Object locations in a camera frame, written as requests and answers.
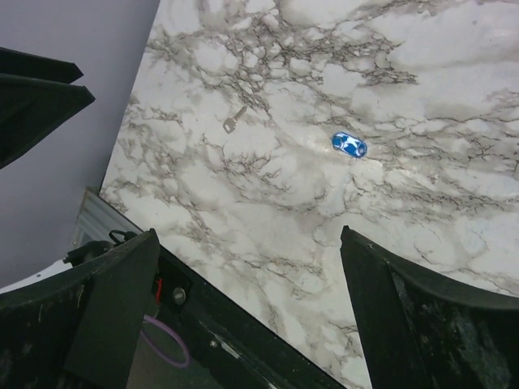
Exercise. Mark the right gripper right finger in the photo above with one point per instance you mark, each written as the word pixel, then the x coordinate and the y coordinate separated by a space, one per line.
pixel 420 329

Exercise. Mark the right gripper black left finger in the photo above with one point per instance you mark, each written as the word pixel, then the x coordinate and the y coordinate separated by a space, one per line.
pixel 79 328

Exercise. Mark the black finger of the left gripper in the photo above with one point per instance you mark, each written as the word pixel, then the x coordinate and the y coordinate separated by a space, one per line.
pixel 36 67

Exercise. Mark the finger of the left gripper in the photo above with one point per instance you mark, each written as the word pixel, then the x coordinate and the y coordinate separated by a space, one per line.
pixel 31 109

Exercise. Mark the blue key tag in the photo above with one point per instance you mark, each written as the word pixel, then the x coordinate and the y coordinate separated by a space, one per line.
pixel 349 145

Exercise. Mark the silver key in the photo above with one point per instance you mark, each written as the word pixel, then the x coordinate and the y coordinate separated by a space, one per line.
pixel 229 124

